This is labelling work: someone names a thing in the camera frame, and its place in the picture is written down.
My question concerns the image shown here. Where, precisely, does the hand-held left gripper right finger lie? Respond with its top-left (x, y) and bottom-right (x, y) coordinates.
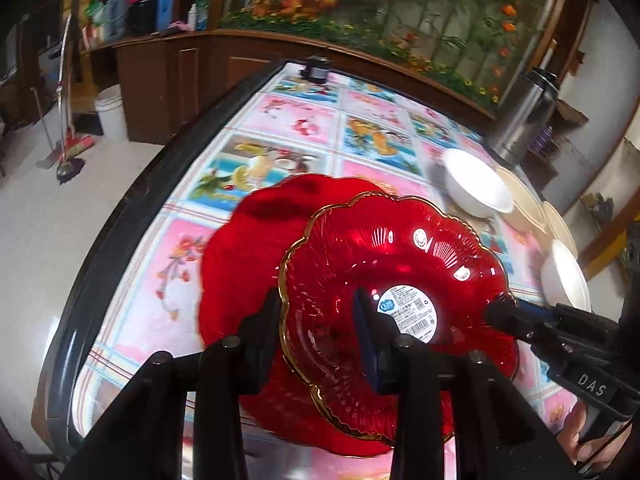
top-left (352, 287), bottom-right (586, 480)

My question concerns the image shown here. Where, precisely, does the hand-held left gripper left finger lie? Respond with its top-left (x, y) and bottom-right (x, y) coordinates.
top-left (60, 287), bottom-right (283, 480)

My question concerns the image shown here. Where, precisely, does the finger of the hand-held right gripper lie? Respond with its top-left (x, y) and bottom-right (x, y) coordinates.
top-left (484, 298), bottom-right (557, 347)

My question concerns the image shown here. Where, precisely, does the plain red glass plate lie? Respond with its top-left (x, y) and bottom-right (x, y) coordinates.
top-left (197, 174), bottom-right (401, 458)

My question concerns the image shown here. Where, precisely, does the white paper bowl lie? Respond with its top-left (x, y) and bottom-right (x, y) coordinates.
top-left (541, 239), bottom-right (592, 312)
top-left (441, 148), bottom-right (515, 218)

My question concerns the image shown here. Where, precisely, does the gold-rimmed red glass plate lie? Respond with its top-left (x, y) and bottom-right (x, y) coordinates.
top-left (278, 192), bottom-right (521, 443)

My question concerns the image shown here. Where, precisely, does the cream ribbed plastic bowl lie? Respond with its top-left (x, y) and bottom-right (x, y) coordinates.
top-left (492, 165), bottom-right (548, 233)
top-left (541, 201), bottom-right (580, 260)

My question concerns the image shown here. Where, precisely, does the person's right hand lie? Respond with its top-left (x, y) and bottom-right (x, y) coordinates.
top-left (556, 402), bottom-right (633, 466)

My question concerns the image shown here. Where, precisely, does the black-edged round table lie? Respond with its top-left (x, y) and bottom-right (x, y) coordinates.
top-left (32, 57), bottom-right (601, 480)

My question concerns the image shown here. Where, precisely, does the stainless steel thermos jug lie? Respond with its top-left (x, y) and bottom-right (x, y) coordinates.
top-left (487, 67), bottom-right (560, 168)

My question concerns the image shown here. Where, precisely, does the pink fruit-print tablecloth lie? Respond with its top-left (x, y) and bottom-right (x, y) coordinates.
top-left (75, 67), bottom-right (593, 480)

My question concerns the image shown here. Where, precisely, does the white plastic bucket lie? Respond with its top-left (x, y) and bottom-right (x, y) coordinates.
top-left (95, 85), bottom-right (130, 143)

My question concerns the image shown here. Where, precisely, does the small black device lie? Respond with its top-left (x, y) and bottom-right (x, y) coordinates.
top-left (300, 56), bottom-right (333, 83)

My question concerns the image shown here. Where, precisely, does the flower and bamboo mural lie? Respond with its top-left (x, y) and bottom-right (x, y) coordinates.
top-left (220, 0), bottom-right (566, 106)

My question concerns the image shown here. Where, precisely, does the black plastic jug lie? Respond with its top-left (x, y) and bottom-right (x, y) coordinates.
top-left (128, 0), bottom-right (158, 37)

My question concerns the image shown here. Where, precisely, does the light blue plastic bottle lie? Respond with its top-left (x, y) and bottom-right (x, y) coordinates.
top-left (102, 0), bottom-right (130, 39)

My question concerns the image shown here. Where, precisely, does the wooden-handled floor scraper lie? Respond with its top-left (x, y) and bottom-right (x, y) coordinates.
top-left (31, 87), bottom-right (63, 170)

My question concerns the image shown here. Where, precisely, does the metal-handled broom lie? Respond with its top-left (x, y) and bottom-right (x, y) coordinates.
top-left (54, 14), bottom-right (96, 184)

